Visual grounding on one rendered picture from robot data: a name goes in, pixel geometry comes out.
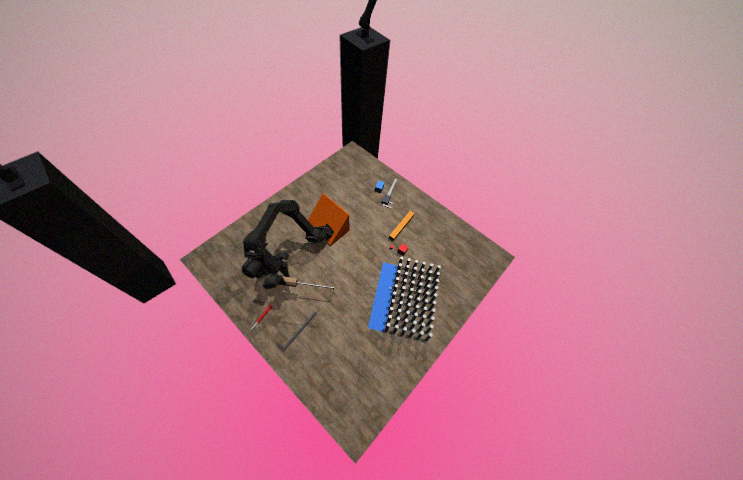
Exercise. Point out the orange flat bar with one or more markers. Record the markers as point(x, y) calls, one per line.
point(401, 225)

